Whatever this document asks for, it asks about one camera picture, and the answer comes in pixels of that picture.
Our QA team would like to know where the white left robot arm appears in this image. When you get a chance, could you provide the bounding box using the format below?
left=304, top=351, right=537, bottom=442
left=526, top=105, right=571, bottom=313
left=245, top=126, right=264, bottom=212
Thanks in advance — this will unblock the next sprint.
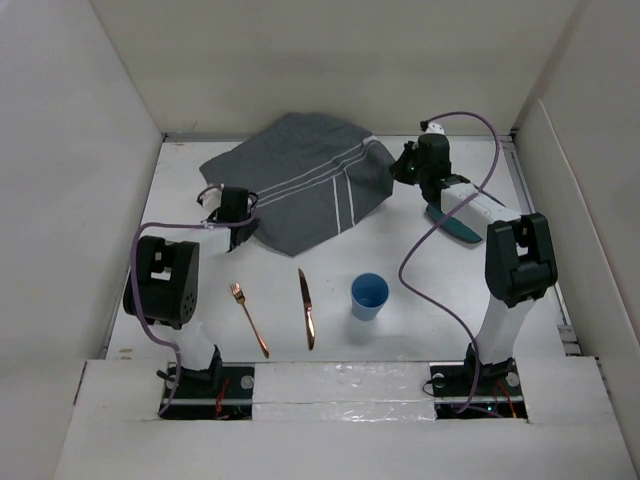
left=123, top=185, right=260, bottom=397

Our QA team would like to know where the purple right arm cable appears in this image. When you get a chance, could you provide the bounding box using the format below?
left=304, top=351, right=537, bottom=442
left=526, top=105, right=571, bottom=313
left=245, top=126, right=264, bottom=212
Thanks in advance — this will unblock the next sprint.
left=398, top=110, right=502, bottom=415

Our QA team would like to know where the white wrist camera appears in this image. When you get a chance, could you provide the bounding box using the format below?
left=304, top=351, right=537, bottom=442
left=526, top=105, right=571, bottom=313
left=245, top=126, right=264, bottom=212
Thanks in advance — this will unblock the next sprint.
left=419, top=120, right=446, bottom=135
left=196, top=184, right=224, bottom=207

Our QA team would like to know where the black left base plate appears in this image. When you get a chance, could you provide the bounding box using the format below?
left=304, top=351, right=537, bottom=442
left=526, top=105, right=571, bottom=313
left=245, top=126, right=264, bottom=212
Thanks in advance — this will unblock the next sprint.
left=160, top=363, right=255, bottom=421

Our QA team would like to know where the grey striped placemat cloth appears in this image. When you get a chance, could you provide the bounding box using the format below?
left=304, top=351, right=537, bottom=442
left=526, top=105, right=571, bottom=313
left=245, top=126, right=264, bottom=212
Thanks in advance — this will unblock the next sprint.
left=200, top=113, right=394, bottom=257

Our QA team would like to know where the copper knife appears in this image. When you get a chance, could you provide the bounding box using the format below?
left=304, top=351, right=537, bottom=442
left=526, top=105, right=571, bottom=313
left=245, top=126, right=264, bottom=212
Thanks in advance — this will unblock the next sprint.
left=298, top=269, right=316, bottom=351

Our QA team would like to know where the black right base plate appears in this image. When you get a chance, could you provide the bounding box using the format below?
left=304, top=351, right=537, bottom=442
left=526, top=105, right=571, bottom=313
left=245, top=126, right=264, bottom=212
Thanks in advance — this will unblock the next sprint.
left=422, top=362, right=528, bottom=420

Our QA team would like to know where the blue plastic cup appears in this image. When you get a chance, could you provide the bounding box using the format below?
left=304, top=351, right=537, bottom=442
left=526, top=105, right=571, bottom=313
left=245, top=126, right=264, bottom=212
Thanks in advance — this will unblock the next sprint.
left=350, top=273, right=390, bottom=321

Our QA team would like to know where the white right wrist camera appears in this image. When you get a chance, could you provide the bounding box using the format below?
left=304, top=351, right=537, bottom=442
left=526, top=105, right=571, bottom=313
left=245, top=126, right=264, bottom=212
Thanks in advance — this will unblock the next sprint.
left=419, top=120, right=446, bottom=135

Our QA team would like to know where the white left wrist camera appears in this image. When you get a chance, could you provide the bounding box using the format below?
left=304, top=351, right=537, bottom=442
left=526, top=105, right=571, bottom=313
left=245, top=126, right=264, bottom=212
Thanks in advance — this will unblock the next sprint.
left=196, top=184, right=224, bottom=207

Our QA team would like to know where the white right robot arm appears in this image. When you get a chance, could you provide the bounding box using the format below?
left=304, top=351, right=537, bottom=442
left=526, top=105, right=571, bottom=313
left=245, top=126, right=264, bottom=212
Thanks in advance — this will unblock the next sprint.
left=390, top=133, right=558, bottom=394

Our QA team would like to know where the copper fork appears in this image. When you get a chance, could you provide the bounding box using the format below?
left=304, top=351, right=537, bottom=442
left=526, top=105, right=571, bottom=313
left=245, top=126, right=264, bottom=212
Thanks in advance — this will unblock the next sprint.
left=230, top=282, right=271, bottom=359

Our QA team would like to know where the teal square plate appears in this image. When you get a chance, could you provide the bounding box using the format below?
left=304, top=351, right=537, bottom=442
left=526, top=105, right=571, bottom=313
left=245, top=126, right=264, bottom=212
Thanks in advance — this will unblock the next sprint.
left=426, top=203, right=483, bottom=244

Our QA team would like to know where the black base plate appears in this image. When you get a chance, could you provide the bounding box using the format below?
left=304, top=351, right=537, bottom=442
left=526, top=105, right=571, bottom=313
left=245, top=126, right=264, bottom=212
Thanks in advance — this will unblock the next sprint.
left=422, top=362, right=528, bottom=420
left=160, top=363, right=255, bottom=421

